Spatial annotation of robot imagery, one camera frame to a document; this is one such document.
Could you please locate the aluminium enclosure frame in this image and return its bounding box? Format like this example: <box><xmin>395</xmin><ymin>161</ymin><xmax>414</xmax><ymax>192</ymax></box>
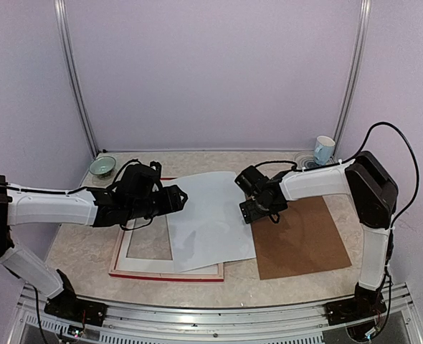
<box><xmin>16</xmin><ymin>0</ymin><xmax>422</xmax><ymax>344</ymax></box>

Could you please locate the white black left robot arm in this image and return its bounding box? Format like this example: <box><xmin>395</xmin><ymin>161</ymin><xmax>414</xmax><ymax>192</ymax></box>
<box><xmin>0</xmin><ymin>161</ymin><xmax>188</xmax><ymax>319</ymax></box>

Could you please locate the light blue ceramic mug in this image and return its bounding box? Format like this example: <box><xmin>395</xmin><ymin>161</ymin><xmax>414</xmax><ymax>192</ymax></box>
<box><xmin>313</xmin><ymin>135</ymin><xmax>336</xmax><ymax>166</ymax></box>

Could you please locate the brown frame backing board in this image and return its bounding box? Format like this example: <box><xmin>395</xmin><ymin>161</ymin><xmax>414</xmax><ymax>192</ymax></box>
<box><xmin>252</xmin><ymin>196</ymin><xmax>352</xmax><ymax>280</ymax></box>

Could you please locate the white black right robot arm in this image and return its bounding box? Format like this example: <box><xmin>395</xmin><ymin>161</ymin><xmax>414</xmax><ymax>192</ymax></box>
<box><xmin>234</xmin><ymin>146</ymin><xmax>405</xmax><ymax>318</ymax></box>

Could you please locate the cat and books photo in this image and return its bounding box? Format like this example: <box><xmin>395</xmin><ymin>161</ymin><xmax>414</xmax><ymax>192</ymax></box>
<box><xmin>166</xmin><ymin>171</ymin><xmax>256</xmax><ymax>272</ymax></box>

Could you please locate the green ceramic bowl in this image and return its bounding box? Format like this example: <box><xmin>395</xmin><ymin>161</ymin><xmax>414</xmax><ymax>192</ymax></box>
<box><xmin>89</xmin><ymin>156</ymin><xmax>116</xmax><ymax>178</ymax></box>

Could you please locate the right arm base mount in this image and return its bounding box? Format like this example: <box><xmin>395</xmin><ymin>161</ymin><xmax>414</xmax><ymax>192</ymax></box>
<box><xmin>324</xmin><ymin>278</ymin><xmax>387</xmax><ymax>325</ymax></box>

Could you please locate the round swirl pattern plate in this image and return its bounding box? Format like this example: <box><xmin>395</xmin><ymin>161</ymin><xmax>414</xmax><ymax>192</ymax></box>
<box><xmin>291</xmin><ymin>150</ymin><xmax>335</xmax><ymax>170</ymax></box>

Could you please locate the white mat board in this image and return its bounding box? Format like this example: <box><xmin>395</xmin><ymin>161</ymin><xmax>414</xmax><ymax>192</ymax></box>
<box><xmin>115</xmin><ymin>178</ymin><xmax>184</xmax><ymax>276</ymax></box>

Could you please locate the red wooden picture frame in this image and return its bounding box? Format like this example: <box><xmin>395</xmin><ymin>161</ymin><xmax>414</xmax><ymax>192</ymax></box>
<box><xmin>108</xmin><ymin>175</ymin><xmax>225</xmax><ymax>283</ymax></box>

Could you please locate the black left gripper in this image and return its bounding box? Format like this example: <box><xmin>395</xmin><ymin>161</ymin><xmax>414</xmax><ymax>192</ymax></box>
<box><xmin>128</xmin><ymin>185</ymin><xmax>188</xmax><ymax>221</ymax></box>

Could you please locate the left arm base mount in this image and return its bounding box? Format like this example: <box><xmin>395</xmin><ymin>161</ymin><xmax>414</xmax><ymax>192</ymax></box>
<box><xmin>44</xmin><ymin>291</ymin><xmax>108</xmax><ymax>327</ymax></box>

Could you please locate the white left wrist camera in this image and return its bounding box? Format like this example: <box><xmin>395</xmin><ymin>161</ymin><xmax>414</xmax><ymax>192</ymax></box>
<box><xmin>149</xmin><ymin>161</ymin><xmax>162</xmax><ymax>179</ymax></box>

